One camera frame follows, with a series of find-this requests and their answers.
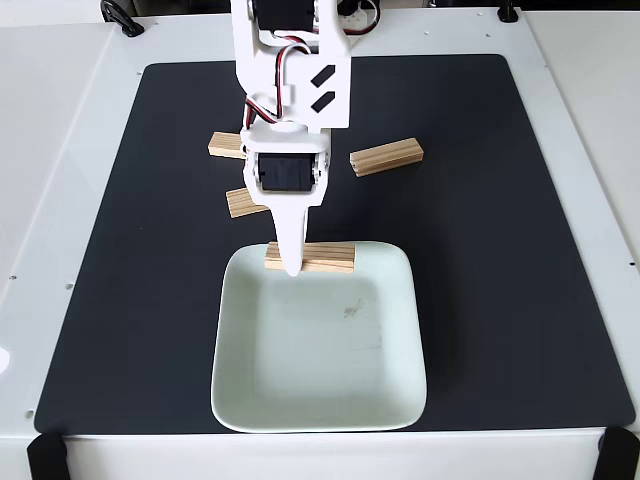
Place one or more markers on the pale green square plate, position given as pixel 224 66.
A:
pixel 320 350

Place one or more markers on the smooth wooden block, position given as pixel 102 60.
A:
pixel 225 145

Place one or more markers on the black rubber mat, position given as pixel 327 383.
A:
pixel 150 300

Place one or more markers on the striped wooden block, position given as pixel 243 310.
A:
pixel 242 202

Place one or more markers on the grooved wooden block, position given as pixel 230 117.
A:
pixel 330 260
pixel 386 156

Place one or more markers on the white studded base block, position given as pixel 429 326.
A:
pixel 356 21

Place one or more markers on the black table clamp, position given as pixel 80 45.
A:
pixel 122 20
pixel 507 12

